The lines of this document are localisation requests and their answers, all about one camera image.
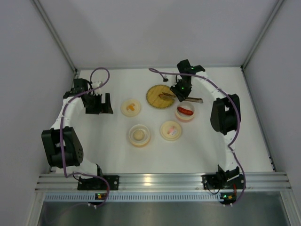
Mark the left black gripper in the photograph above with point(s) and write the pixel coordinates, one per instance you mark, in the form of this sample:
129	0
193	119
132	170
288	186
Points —
94	103

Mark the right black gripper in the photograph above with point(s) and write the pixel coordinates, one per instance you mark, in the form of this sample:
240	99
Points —
180	93

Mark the metal tongs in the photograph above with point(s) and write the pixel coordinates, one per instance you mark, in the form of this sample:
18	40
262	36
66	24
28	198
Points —
174	97

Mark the red sausage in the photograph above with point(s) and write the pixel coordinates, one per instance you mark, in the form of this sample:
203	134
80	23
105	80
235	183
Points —
185	111

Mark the cream lid orange handle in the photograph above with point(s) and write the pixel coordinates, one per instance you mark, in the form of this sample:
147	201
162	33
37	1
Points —
131	107

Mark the white rice ball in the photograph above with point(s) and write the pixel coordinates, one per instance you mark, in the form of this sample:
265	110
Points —
139	135

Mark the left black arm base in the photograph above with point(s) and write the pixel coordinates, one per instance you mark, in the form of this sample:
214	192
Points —
93	184

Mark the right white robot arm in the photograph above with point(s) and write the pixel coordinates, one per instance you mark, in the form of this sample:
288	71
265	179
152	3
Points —
225	115

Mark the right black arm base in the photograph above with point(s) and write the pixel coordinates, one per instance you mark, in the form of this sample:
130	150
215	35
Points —
216	181

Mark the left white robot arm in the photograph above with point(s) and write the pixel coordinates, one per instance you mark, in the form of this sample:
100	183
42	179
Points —
61	144

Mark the right pink lunch container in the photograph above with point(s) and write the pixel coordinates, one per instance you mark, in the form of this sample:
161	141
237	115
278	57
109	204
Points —
182	117

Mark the left orange lunch container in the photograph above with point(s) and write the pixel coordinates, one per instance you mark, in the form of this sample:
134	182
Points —
143	142

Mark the round bamboo plate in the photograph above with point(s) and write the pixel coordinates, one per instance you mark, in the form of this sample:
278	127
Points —
154	100

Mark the cream lid pink handle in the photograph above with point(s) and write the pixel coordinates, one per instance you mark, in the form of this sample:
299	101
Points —
170	130

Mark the perforated cable duct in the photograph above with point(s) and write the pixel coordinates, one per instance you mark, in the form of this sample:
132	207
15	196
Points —
133	197

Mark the right aluminium frame post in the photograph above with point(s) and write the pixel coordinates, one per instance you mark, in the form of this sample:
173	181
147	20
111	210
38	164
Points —
262	32

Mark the aluminium frame post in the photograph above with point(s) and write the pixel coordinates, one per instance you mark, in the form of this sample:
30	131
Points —
262	32
54	34

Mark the left aluminium frame post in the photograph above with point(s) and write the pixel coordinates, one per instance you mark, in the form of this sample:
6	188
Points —
54	34

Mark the aluminium front rail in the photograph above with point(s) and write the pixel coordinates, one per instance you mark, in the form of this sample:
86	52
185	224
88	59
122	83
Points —
178	182

